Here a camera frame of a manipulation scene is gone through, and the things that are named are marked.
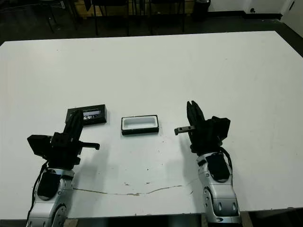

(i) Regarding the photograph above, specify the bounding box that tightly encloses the black box base white insert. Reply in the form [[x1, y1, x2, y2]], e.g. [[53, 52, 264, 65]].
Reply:
[[120, 114, 159, 136]]

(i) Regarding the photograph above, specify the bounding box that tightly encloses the black printed box lid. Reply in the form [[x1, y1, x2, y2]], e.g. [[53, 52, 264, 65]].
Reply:
[[65, 103, 107, 129]]

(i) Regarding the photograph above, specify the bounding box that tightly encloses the chair with thin black legs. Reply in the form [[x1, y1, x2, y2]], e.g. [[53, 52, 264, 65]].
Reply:
[[46, 0, 79, 33]]

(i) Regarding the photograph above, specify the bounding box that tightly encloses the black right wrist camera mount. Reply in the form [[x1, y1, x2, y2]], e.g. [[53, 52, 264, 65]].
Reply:
[[212, 115, 232, 144]]

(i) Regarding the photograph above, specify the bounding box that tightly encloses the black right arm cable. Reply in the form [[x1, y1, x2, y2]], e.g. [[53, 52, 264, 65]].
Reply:
[[221, 146, 234, 180]]

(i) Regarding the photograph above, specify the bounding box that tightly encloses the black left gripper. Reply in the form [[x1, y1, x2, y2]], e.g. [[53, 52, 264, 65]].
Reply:
[[46, 109, 100, 171]]

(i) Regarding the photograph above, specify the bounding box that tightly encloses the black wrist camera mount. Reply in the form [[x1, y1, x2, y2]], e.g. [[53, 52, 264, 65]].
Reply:
[[27, 134, 53, 158], [212, 115, 232, 144]]

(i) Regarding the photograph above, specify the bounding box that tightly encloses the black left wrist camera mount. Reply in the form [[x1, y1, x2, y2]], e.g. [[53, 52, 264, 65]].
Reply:
[[27, 134, 53, 158]]

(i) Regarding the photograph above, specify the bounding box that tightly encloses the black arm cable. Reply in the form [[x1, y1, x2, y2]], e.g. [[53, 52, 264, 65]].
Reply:
[[27, 163, 48, 223], [221, 146, 234, 180]]

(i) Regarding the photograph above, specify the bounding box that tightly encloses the black office chair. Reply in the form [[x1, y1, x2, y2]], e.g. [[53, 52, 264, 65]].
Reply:
[[91, 0, 130, 36], [149, 0, 186, 35]]

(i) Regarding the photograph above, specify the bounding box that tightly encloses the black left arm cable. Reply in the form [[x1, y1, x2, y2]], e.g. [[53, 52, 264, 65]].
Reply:
[[27, 163, 48, 223]]

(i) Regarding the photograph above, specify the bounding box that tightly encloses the black waste bin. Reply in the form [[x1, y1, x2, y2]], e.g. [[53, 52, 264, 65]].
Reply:
[[193, 0, 211, 22]]

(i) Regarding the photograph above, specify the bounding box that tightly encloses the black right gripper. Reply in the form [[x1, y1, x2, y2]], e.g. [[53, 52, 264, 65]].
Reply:
[[174, 101, 223, 156]]

